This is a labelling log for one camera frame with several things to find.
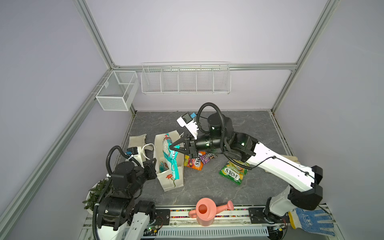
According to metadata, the teal snack pack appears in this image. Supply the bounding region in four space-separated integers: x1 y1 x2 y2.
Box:
156 132 184 181

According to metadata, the white paper gift bag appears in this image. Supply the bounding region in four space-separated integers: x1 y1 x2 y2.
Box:
143 131 185 192

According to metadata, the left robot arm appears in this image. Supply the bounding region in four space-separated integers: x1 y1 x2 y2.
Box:
92 146 157 240

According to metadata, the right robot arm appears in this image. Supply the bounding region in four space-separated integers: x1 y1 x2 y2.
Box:
170 103 323 224

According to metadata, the green Fox's spring tea bag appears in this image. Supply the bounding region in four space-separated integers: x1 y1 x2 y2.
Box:
219 162 248 186

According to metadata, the brown M&M's packet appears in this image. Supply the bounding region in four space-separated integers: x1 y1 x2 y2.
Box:
200 153 217 165

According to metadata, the small potted plant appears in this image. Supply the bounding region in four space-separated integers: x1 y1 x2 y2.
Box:
83 178 108 215

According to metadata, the pink watering can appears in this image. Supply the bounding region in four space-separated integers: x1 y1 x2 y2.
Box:
188 198 234 227

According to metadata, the white mesh box basket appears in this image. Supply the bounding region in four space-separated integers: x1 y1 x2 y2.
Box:
96 71 140 112

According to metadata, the beige work glove right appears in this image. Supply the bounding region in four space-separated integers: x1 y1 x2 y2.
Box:
283 155 301 165

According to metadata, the white blue dotted glove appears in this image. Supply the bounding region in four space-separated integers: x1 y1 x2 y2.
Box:
288 208 336 237

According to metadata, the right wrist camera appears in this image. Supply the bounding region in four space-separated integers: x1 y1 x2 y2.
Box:
177 113 199 140

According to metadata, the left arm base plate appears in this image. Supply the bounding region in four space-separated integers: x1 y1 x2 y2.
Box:
149 209 171 226

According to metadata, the white wire shelf basket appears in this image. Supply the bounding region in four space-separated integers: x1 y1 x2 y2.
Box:
141 62 232 94

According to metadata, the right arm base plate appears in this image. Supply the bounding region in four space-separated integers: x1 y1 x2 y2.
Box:
248 207 289 225

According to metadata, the white vented rail cover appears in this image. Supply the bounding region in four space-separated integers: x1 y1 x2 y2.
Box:
141 227 270 240

